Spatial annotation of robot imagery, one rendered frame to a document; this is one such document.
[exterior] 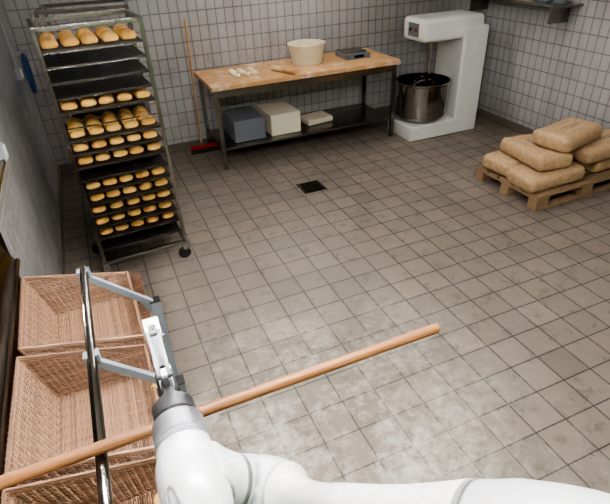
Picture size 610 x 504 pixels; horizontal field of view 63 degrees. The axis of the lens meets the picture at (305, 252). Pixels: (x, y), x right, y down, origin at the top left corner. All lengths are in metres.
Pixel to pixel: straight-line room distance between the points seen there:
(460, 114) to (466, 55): 0.68
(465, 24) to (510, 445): 4.65
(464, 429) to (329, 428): 0.70
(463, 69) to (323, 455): 4.82
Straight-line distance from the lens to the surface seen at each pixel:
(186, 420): 0.89
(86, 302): 1.84
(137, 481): 1.93
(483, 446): 2.81
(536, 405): 3.07
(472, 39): 6.35
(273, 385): 1.35
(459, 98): 6.45
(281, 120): 5.77
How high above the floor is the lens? 2.21
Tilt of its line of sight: 33 degrees down
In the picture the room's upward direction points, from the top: 3 degrees counter-clockwise
